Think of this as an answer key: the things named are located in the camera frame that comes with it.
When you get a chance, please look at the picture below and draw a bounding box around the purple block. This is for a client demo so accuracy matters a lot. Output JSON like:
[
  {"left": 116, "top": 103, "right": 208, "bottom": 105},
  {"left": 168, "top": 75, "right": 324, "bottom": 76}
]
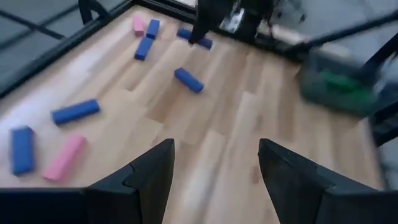
[
  {"left": 9, "top": 125, "right": 36, "bottom": 177},
  {"left": 174, "top": 67, "right": 205, "bottom": 94},
  {"left": 50, "top": 98, "right": 101, "bottom": 126},
  {"left": 134, "top": 36, "right": 154, "bottom": 62},
  {"left": 146, "top": 19, "right": 161, "bottom": 40},
  {"left": 176, "top": 27, "right": 214, "bottom": 50}
]

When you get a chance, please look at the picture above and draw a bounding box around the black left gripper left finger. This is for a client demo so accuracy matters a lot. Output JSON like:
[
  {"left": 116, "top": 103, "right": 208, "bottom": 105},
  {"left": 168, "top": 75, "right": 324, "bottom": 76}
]
[{"left": 85, "top": 138, "right": 176, "bottom": 224}]

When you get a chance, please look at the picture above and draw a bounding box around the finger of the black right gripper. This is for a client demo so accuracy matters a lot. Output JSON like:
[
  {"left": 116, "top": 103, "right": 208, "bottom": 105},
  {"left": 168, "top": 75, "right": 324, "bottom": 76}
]
[{"left": 188, "top": 24, "right": 218, "bottom": 44}]

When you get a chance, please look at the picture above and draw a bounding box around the clear grey plastic bin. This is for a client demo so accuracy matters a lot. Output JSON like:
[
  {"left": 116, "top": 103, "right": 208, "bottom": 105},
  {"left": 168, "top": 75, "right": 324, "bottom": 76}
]
[{"left": 297, "top": 46, "right": 386, "bottom": 119}]

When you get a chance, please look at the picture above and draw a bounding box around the pink block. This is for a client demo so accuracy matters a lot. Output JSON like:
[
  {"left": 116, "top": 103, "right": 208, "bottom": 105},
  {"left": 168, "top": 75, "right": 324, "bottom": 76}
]
[
  {"left": 41, "top": 134, "right": 88, "bottom": 183},
  {"left": 132, "top": 14, "right": 146, "bottom": 37}
]

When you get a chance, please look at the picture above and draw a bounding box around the green block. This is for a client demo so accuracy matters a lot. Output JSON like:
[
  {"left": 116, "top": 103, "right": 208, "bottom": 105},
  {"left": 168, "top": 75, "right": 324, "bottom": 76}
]
[{"left": 320, "top": 68, "right": 379, "bottom": 105}]

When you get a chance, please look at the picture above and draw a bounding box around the grey metal mounting bracket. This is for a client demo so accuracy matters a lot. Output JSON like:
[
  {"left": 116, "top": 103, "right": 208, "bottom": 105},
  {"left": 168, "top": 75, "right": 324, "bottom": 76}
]
[{"left": 222, "top": 7, "right": 248, "bottom": 34}]

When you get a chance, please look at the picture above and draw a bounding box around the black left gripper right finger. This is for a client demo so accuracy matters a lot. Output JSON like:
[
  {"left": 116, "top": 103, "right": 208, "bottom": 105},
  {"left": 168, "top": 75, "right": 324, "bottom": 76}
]
[{"left": 257, "top": 138, "right": 379, "bottom": 224}]

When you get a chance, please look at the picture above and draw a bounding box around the black metal table frame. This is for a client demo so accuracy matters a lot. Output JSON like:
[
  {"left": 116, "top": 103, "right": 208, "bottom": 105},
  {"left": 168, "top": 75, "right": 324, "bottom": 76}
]
[{"left": 0, "top": 0, "right": 398, "bottom": 149}]

